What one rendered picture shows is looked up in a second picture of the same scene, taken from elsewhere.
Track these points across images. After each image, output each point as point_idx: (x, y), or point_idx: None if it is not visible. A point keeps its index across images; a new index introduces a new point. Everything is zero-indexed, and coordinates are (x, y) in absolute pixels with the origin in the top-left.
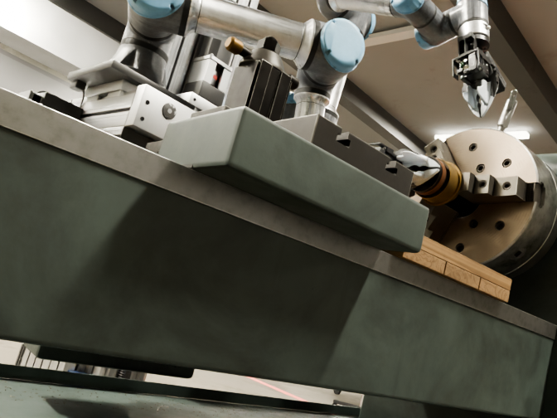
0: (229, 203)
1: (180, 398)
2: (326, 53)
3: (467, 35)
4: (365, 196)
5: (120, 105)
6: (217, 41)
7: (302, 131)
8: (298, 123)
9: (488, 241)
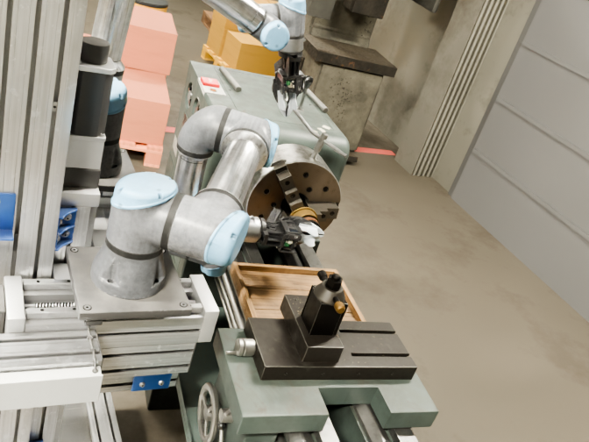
0: None
1: (187, 413)
2: (266, 167)
3: (297, 59)
4: None
5: (181, 327)
6: (104, 114)
7: (409, 373)
8: (407, 369)
9: None
